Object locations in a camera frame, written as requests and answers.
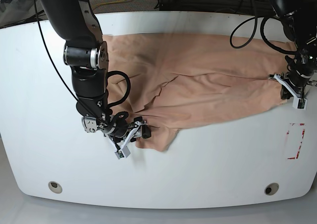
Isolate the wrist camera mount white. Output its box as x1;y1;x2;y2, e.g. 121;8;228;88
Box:
268;73;317;110
107;116;148;160

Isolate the peach T-shirt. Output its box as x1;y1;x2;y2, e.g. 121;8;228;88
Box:
103;33;287;152

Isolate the red tape marking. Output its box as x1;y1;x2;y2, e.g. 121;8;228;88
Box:
284;123;306;160

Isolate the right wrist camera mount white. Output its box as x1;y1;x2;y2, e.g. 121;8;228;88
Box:
107;116;148;160

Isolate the yellow cable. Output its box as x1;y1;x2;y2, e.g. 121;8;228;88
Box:
93;0;132;10

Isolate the table grommet hole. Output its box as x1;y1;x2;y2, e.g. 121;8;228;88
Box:
264;183;279;196
48;181;62;194

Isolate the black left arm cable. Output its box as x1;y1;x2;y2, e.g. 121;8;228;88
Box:
229;0;298;54

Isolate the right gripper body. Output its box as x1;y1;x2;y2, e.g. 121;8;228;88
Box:
82;116;138;140

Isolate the right table grommet hole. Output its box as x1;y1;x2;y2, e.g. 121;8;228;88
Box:
264;183;279;196

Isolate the left table grommet hole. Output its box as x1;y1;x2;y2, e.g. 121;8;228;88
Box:
48;181;62;194

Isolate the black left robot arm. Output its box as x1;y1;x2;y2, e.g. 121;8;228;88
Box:
260;0;317;100

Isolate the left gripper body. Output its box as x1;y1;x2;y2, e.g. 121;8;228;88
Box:
285;54;317;90

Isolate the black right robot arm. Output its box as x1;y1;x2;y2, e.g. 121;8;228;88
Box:
39;0;151;142

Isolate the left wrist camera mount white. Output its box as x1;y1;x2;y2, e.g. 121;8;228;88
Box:
268;73;317;110

